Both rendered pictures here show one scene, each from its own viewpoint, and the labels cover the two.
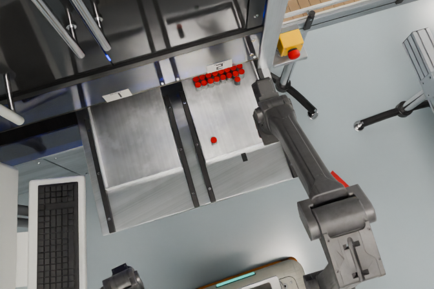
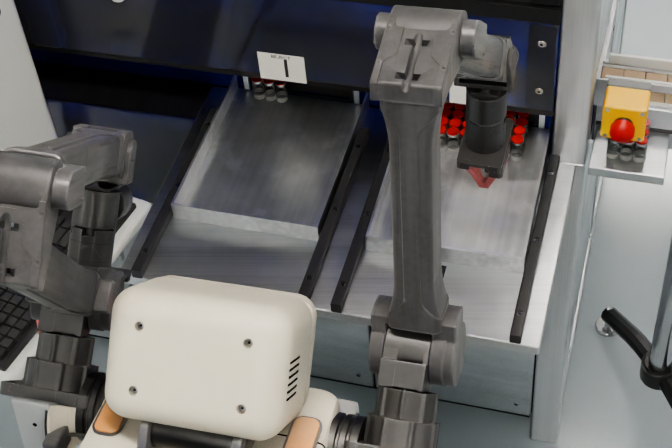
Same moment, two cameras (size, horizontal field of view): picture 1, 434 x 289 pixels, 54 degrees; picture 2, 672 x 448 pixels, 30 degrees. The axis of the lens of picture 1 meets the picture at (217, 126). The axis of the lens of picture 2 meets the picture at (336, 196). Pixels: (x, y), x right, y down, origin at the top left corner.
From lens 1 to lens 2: 1.12 m
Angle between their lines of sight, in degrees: 32
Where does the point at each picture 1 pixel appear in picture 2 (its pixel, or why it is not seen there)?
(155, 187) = (253, 247)
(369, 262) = (428, 69)
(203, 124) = not seen: hidden behind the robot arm
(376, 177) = not seen: outside the picture
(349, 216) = (436, 13)
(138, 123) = (292, 151)
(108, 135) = (232, 146)
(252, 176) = not seen: hidden behind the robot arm
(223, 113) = (447, 195)
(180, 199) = (281, 283)
